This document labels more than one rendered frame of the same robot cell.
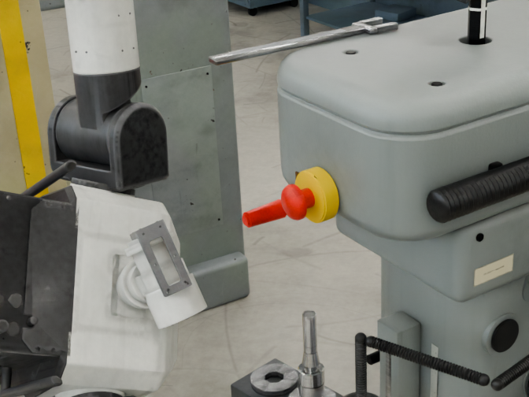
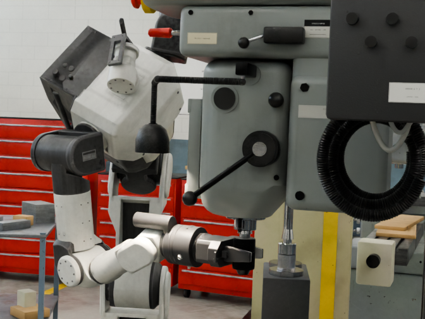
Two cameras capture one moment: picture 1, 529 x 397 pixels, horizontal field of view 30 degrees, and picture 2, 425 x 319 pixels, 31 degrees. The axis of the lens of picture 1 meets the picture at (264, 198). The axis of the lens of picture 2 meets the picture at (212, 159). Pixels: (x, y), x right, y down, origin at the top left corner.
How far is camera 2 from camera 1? 1.55 m
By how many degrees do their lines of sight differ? 50
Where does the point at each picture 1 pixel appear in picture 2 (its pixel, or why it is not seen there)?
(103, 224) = not seen: hidden behind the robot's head
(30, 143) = not seen: hidden behind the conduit
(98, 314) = (102, 88)
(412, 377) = (198, 135)
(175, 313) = (110, 76)
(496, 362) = (221, 118)
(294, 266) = not seen: outside the picture
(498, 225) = (205, 10)
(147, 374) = (109, 123)
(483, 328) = (212, 90)
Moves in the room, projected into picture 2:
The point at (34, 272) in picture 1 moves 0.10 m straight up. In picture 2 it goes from (85, 61) to (86, 22)
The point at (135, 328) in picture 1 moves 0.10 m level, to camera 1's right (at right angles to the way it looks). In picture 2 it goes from (116, 101) to (141, 102)
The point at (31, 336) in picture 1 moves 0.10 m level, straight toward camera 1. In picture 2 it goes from (66, 83) to (38, 81)
